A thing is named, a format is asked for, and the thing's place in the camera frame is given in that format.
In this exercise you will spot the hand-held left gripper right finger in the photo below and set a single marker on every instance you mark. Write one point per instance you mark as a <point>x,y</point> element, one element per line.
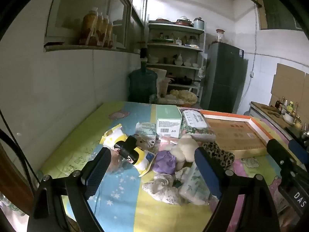
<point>207,174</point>

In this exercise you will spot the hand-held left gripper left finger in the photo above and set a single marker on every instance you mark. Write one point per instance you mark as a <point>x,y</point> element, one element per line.
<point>96,172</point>

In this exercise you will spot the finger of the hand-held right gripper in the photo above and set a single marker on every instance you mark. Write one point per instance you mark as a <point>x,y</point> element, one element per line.
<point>299,152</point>
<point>277,152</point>

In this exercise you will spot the large green floral tissue pack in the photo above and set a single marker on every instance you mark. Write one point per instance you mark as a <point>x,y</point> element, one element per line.
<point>193,188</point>

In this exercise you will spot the leopard print cloth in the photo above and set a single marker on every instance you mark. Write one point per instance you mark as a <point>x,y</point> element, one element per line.
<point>219,153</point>

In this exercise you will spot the cream plush toy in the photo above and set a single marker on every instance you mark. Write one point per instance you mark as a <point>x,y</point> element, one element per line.
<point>184,147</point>

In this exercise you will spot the yellow white cartoon packet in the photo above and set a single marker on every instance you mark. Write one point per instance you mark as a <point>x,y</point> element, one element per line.
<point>113,135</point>

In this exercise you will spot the cardboard box with orange rim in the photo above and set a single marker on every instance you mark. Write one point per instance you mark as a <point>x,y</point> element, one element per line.
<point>236,135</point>

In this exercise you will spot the purple cloth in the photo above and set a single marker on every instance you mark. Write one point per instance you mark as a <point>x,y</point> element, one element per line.
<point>164,162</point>

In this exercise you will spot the white floral cloth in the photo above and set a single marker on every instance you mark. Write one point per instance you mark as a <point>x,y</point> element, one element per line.
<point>159,188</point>

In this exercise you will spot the brown teddy bear plush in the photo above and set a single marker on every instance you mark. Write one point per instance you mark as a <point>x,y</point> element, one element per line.
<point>142,142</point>

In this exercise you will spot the small green floral tissue packet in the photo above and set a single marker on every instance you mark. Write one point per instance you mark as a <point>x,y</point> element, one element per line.
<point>146,130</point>

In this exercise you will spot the stainless steel kettle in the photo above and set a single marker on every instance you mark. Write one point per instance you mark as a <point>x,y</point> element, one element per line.
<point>306,130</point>

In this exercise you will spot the white ceramic bowl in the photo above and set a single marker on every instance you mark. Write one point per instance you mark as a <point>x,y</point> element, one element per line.
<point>288,118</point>

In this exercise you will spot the kitchen counter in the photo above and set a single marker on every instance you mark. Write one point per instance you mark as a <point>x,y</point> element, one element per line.
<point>265,116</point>

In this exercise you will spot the wooden cutting board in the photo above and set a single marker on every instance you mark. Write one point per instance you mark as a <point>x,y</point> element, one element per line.
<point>265,108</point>

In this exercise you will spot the group of condiment bottles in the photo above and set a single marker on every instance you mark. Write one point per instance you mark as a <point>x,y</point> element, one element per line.
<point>288,105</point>

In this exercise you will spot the grey gas cylinder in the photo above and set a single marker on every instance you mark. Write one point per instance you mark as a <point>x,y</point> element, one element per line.
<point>247,113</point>

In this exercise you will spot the floral tissue pack white label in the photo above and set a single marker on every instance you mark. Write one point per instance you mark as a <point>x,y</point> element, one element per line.
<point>193,119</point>

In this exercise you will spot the green tissue box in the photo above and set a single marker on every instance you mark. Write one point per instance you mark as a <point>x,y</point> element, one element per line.
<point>169,116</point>

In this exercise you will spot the pale yellow dried bundle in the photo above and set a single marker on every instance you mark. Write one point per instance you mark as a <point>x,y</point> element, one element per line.
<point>184,95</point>

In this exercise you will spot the dark grey refrigerator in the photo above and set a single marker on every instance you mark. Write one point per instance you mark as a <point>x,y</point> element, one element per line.
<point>224,77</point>

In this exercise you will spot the black wok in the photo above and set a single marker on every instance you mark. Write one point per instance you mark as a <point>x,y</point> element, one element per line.
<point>183,80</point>

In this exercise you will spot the blue water jug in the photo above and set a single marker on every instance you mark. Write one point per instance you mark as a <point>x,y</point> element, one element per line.
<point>142,84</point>

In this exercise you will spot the white sack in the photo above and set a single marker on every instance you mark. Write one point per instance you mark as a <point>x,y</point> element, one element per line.
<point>161,77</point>

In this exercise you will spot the white gourd shaped jug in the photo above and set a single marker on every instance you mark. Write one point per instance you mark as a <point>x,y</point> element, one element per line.
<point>179,59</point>

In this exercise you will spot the black water jug pump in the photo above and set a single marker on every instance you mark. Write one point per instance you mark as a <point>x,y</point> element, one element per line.
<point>143,55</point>

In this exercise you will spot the glass jar with red lid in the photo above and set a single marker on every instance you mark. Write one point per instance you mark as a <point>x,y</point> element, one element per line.
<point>220,36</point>

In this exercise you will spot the white metal shelf rack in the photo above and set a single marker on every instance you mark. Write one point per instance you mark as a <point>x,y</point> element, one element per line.
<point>173,48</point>

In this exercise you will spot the orange liquid bottle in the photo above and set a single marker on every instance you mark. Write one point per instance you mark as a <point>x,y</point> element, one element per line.
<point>105,32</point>
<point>100,30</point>
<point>88,29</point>
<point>110,35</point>

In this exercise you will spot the teal enamel pot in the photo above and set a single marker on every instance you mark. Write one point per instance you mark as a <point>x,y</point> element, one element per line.
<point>199,23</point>

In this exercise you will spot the red pot with glass lid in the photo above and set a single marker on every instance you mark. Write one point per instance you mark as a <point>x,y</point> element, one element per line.
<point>184,21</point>

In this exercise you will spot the glass sliding window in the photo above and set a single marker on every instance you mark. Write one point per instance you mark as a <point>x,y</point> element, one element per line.
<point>72,9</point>

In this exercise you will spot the cardboard sheet on wall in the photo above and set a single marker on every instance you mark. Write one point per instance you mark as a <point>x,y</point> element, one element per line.
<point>289,82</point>

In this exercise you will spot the high wall window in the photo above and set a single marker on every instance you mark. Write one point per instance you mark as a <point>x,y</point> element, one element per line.
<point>277,12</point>

